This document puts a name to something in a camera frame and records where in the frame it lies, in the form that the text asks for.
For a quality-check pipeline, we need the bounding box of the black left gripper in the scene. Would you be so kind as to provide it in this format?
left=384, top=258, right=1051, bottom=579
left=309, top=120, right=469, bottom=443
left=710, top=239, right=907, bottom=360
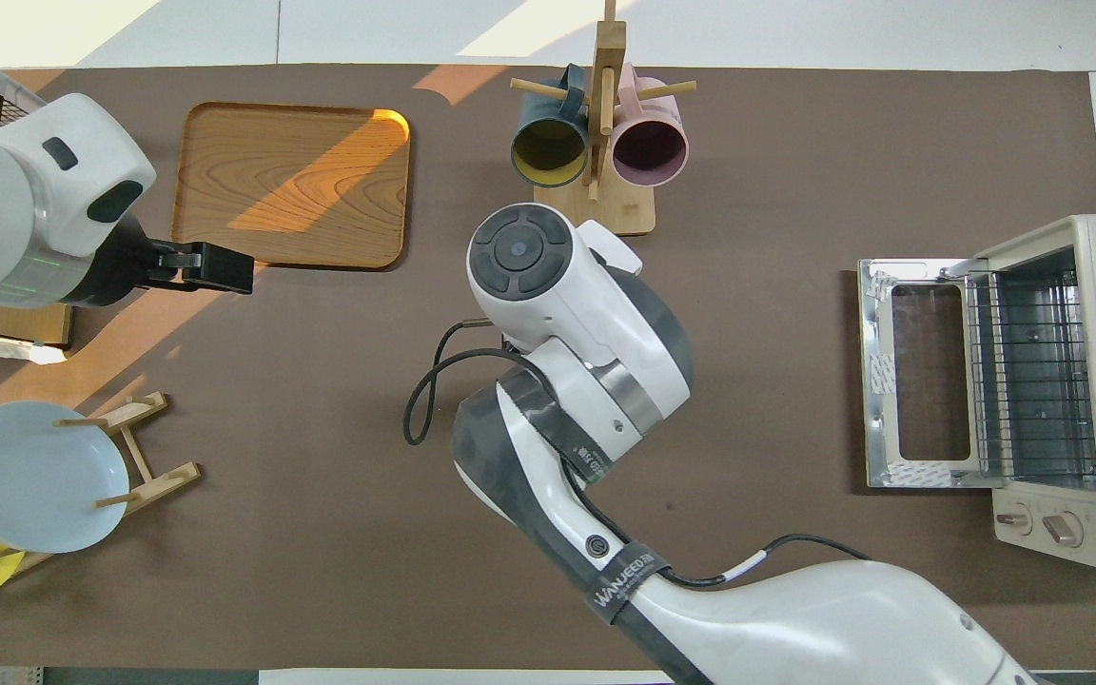
left=82, top=217, right=256, bottom=307

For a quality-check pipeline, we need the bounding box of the glass oven door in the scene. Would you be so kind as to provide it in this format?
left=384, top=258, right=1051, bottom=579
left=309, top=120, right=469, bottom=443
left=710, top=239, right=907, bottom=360
left=857, top=257, right=1006, bottom=489

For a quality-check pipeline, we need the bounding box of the metal oven rack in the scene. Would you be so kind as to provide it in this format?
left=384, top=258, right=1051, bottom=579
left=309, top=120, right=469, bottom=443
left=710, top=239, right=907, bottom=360
left=967, top=271, right=1096, bottom=477

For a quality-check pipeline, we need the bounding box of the wooden tray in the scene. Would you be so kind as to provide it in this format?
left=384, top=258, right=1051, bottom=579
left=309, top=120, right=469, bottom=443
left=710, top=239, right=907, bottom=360
left=171, top=102, right=412, bottom=271

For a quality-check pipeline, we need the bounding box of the brown table mat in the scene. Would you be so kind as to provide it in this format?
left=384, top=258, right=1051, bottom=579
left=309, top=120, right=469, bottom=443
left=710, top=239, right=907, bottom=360
left=0, top=65, right=1096, bottom=670

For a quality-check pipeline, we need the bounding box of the wooden plate rack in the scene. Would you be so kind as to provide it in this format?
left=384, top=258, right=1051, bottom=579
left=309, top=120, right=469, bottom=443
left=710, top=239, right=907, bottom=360
left=0, top=391, right=202, bottom=577

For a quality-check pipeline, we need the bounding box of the light blue plate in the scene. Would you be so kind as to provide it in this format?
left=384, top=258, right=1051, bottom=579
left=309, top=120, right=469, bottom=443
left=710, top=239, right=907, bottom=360
left=0, top=401, right=130, bottom=555

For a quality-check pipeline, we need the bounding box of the dark blue mug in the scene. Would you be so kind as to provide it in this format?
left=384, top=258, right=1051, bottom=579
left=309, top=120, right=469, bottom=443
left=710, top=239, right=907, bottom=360
left=510, top=65, right=592, bottom=188

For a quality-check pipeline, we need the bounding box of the wooden mug rack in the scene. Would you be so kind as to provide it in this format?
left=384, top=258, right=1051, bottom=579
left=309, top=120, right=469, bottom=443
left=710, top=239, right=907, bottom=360
left=510, top=0, right=698, bottom=238

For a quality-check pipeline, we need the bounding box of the pink mug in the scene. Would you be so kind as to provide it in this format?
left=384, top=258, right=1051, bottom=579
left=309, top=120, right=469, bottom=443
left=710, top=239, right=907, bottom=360
left=611, top=64, right=690, bottom=187

